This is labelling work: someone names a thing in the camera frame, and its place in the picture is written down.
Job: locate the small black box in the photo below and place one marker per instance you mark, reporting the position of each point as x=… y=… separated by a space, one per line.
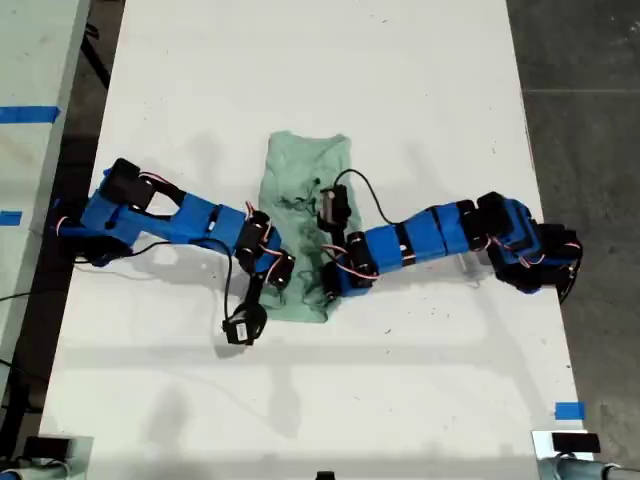
x=47 y=446
x=575 y=443

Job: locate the small black block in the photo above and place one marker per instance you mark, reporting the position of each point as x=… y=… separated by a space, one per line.
x=325 y=476

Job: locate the pale green t-shirt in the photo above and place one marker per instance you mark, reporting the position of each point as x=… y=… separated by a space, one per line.
x=290 y=165

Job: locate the square blue tape piece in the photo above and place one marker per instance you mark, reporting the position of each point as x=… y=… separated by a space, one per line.
x=570 y=411

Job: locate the black metal frame bar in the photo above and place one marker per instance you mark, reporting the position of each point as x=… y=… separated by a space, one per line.
x=97 y=60

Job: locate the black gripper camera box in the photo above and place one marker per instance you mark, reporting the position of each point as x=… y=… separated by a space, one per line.
x=240 y=330
x=332 y=202

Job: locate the long blue tape strip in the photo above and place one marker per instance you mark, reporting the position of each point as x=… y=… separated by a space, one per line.
x=30 y=114

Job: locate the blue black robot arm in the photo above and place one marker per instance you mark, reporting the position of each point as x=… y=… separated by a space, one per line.
x=200 y=220
x=425 y=240

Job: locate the pale grey side table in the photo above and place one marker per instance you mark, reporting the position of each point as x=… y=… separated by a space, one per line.
x=30 y=50

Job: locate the short blue tape strip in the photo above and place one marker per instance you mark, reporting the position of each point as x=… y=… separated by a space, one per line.
x=10 y=218

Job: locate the pale blue grey tube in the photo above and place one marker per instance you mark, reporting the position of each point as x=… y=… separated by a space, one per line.
x=580 y=470
x=30 y=472

